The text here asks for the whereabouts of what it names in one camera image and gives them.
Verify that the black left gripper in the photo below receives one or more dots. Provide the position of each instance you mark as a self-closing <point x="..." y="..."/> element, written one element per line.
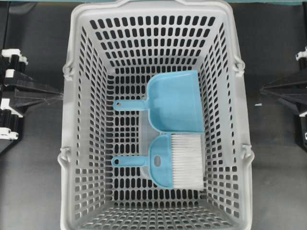
<point x="18" y="94"/>

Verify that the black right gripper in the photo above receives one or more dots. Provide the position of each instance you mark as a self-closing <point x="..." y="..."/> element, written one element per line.
<point x="292" y="92"/>

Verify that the grey plastic shopping basket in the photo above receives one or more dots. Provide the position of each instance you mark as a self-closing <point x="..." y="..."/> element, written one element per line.
<point x="114" y="49"/>

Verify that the blue white-bristled hand brush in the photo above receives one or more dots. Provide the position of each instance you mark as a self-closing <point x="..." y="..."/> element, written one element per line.
<point x="174" y="161"/>

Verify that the blue plastic dustpan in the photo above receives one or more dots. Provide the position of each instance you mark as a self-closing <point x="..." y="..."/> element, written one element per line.
<point x="173" y="103"/>

